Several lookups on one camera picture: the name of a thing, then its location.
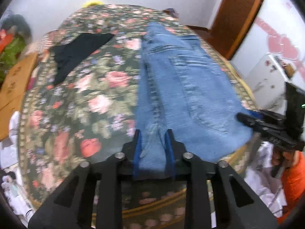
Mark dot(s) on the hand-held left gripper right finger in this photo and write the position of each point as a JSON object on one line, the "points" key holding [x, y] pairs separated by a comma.
{"points": [[170, 158]]}

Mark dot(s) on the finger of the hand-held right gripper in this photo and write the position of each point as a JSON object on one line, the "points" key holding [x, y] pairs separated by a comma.
{"points": [[250, 121]]}

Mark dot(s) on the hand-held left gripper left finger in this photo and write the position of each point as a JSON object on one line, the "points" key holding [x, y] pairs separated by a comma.
{"points": [[137, 158]]}

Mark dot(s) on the blue jeans pants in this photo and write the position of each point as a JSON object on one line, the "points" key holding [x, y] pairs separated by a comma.
{"points": [[190, 88]]}

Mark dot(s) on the white cabinet with stickers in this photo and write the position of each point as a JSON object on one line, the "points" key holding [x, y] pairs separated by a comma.
{"points": [[269, 81]]}

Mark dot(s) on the white cloth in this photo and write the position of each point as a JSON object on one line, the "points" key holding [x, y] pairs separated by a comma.
{"points": [[262, 186], [9, 152]]}

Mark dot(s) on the floral bed blanket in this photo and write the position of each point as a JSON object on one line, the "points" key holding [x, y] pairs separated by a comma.
{"points": [[95, 100]]}

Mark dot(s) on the wooden door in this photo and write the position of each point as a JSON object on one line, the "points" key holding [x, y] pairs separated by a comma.
{"points": [[236, 16]]}

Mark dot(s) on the black cloth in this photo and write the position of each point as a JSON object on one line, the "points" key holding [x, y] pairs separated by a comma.
{"points": [[73, 52]]}

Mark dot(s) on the wooden lap desk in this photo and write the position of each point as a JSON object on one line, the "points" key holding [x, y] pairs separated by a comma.
{"points": [[16, 81]]}

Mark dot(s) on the striped cloth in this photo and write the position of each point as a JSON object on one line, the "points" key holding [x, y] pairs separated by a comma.
{"points": [[46, 43]]}

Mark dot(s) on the orange box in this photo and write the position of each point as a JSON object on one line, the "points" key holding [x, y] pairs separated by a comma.
{"points": [[4, 40]]}

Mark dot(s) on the pink wall decal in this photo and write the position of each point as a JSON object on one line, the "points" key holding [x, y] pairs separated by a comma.
{"points": [[278, 40]]}

